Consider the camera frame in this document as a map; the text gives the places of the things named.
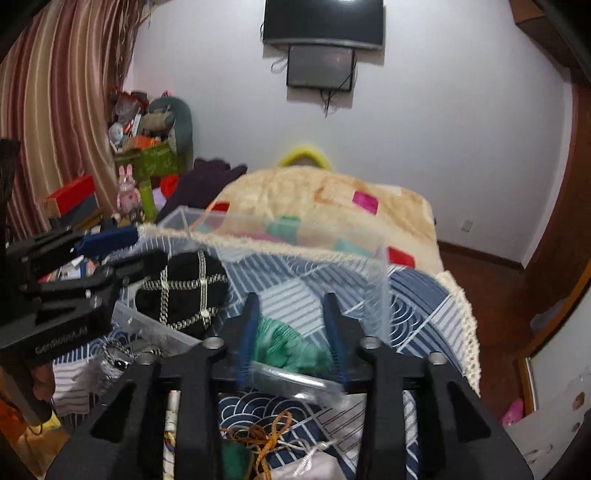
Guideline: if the grey green plush toy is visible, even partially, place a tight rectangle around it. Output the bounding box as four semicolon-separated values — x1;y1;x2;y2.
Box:
139;96;193;160

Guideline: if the beige fleece blanket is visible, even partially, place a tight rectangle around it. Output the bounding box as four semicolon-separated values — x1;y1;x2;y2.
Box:
206;166;444;275

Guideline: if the pink rabbit toy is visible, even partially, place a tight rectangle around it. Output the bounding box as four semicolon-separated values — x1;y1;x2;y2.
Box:
116;164;141;224

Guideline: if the green knitted item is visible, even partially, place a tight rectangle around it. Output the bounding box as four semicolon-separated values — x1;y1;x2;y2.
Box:
252;316;332;375

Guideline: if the wall power socket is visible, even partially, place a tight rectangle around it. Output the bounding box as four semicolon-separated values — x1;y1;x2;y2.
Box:
461;220;473;232

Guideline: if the wooden upper cabinet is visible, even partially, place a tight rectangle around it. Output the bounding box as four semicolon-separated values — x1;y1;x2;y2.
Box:
509;0;581;69

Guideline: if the green storage box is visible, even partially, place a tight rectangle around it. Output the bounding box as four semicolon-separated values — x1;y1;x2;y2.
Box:
114;143;186;183

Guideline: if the green bottle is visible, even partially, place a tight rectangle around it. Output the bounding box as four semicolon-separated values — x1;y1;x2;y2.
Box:
138;180;158;223

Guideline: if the dark purple garment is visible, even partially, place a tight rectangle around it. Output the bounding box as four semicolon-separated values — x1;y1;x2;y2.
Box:
154;158;247;224

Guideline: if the yellow plush headband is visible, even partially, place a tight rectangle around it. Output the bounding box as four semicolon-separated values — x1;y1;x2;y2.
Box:
276;144;332;171

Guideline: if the black knit item with chain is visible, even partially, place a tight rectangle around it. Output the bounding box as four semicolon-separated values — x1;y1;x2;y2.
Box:
134;250;229;340

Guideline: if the white drawstring pouch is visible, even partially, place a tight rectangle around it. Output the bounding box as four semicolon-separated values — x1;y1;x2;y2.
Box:
270;441;346;480

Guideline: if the small black wall monitor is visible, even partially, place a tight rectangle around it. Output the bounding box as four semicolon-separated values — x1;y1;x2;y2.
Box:
287;45;356;92

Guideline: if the red box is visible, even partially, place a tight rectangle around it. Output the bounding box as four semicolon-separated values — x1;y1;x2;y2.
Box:
43;175;95;218

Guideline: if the striped red beige curtain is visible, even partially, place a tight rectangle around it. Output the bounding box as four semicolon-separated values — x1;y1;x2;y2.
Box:
1;1;143;239

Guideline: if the large black wall television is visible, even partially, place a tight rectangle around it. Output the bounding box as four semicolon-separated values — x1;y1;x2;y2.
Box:
263;0;386;50

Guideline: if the orange braided cord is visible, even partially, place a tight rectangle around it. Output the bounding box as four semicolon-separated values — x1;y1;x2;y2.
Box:
221;410;297;480

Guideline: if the clear plastic storage bin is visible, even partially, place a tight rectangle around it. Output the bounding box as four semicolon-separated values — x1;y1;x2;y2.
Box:
110;205;394;407

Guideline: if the brown wooden door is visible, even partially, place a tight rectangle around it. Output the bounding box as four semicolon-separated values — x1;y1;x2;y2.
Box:
521;78;591;324

